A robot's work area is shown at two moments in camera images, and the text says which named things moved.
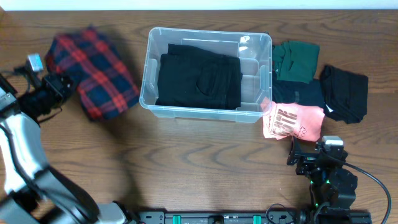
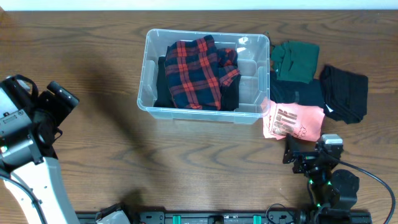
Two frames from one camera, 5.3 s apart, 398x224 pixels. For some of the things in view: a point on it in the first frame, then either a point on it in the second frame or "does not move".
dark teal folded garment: (297, 92) does not move
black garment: (344, 94) does not move
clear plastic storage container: (196, 74) does not move
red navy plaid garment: (106, 84) → (196, 71)
